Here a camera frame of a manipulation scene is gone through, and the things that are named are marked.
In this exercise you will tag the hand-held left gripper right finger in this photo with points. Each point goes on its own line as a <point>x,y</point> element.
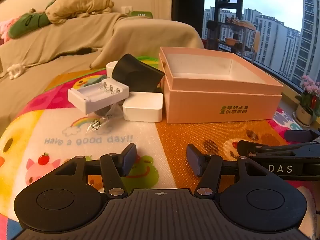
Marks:
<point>195,161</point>

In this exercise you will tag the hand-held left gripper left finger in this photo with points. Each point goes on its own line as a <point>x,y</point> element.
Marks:
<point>130,158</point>

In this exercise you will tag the potted pink flowers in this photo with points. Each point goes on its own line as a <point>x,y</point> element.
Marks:
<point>306,110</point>

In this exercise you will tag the colourful cartoon play mat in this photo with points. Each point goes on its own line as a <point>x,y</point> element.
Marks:
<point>175,140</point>

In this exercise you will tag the crumpled beige pillow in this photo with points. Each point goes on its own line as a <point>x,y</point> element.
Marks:
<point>82,5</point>

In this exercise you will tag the tall black stand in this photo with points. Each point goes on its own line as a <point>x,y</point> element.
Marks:
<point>220,5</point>

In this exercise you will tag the white crochet flower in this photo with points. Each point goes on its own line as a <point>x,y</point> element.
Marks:
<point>15,71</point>

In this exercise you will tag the yellow towel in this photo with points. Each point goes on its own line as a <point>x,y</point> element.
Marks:
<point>257,40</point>

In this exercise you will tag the green plush toy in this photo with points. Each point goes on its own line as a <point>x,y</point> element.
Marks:
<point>30,22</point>

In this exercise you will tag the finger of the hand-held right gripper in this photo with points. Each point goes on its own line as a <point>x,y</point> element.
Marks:
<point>270,150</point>
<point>297,135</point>

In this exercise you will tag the pink plush toy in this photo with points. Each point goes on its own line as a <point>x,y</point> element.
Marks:
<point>4,28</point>

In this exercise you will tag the white rounded rectangular box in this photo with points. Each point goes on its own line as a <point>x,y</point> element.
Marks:
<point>142,107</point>

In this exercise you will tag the black plastic funnel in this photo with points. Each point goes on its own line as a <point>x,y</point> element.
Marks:
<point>135,73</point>

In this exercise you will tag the pink cardboard box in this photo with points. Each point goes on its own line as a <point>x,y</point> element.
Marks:
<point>212,100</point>

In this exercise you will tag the white round container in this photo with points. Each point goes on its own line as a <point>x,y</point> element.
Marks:
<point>110,70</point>

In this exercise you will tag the white wall socket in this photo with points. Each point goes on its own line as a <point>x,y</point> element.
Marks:
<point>126,10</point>

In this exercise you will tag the white battery charger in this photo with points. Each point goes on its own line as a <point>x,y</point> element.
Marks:
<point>82,100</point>

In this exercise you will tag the clear bag of screws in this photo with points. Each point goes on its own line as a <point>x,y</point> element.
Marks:
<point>105,121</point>

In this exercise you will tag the orange plastic basin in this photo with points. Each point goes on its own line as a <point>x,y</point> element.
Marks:
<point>231,41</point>

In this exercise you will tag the beige blanket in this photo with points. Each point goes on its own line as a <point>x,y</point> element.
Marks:
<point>75,37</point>

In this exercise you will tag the dark curtain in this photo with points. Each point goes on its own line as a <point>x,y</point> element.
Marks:
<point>187,2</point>

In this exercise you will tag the green digital clock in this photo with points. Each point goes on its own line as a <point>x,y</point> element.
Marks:
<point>141,15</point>

